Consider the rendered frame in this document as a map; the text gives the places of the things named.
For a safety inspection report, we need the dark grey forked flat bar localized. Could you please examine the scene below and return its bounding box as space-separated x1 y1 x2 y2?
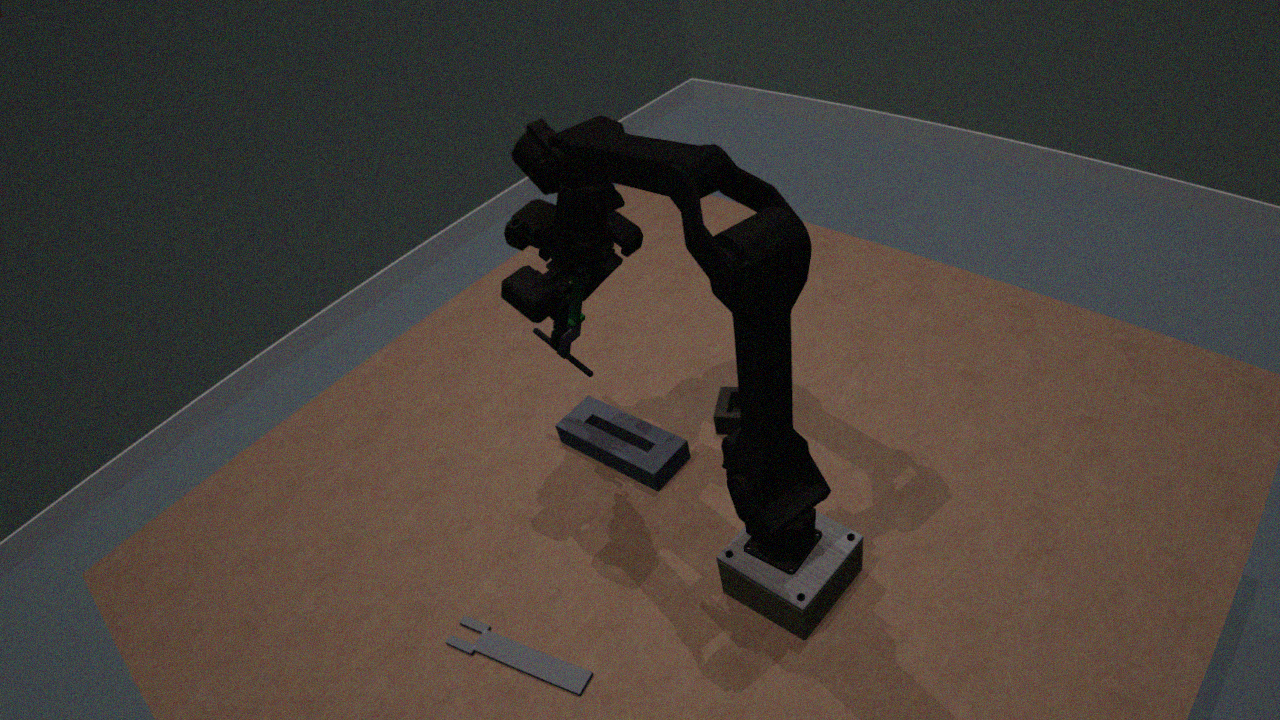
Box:
445 615 593 696

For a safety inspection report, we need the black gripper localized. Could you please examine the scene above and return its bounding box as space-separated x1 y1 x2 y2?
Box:
500 211 643 323

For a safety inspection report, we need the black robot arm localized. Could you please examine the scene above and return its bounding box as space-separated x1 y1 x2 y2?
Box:
504 117 831 575

